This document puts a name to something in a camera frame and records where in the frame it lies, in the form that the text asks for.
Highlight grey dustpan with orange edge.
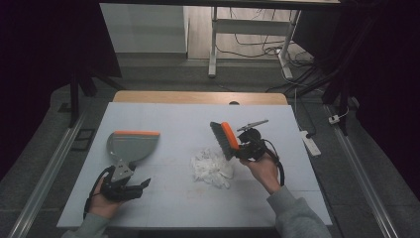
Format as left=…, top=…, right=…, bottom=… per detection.
left=106, top=130, right=161, bottom=168

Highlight dark curtain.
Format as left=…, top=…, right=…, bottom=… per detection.
left=291, top=0, right=420, bottom=199
left=0, top=0, right=123, bottom=181

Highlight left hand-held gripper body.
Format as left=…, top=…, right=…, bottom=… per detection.
left=99, top=159, right=141, bottom=203

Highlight black rectangular floor frame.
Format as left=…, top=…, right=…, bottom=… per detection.
left=70, top=128, right=97, bottom=153

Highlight wooden table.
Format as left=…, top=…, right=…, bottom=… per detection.
left=113, top=90, right=289, bottom=106

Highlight white cabinet panel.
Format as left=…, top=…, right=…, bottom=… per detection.
left=99, top=3, right=190, bottom=55

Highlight pile of white paper scraps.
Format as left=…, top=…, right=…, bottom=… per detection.
left=190, top=147, right=236, bottom=190

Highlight white power strip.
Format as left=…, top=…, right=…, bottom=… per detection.
left=299, top=130, right=322, bottom=158

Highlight person's left hand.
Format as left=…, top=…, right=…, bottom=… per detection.
left=88, top=193, right=125, bottom=220

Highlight aluminium floor rail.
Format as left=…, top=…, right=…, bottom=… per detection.
left=8, top=110, right=89, bottom=238
left=324, top=103, right=401, bottom=238

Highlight person's right hand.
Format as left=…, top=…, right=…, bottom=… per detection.
left=240, top=152, right=282, bottom=195

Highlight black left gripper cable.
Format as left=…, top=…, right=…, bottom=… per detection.
left=82, top=166, right=115, bottom=219

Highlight white desk frame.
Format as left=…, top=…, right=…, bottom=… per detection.
left=207, top=6, right=303, bottom=80

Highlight black floor cables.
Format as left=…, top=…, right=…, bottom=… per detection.
left=216, top=9, right=323, bottom=95

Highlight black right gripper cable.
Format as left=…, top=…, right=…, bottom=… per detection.
left=262, top=138, right=286, bottom=187

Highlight orange brush with grey bristles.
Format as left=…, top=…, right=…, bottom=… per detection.
left=209, top=121, right=241, bottom=162

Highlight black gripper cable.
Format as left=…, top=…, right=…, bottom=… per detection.
left=262, top=138, right=286, bottom=187
left=82, top=166, right=115, bottom=219

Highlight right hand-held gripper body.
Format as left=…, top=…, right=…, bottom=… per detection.
left=235, top=119, right=270, bottom=163

